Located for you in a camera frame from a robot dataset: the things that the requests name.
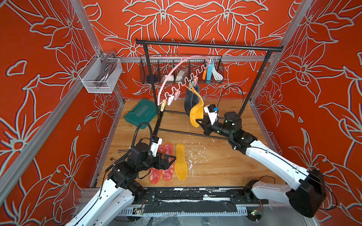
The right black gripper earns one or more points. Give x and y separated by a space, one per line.
208 127

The black garment rack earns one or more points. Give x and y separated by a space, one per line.
241 63

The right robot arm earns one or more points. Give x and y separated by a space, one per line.
305 189

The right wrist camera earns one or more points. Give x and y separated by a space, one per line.
212 112

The black wire basket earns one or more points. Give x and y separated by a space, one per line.
158 67

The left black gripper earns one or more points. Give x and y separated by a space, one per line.
166 165

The pink clip hanger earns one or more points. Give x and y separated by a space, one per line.
188 80

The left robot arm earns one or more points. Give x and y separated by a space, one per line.
121 189

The red patterned insole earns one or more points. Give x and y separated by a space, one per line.
155 174

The dark grey insole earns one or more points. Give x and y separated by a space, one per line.
195 92
191 100

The white mesh basket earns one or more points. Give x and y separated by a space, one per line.
102 74

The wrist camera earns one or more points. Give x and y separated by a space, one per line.
212 112
156 142

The blue box in basket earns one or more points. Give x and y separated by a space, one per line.
209 72

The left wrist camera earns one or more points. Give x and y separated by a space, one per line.
156 142

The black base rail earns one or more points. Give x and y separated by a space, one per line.
193 201

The green tool case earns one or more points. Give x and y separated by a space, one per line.
144 111

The yellow insole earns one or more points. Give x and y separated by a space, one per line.
180 165
196 112

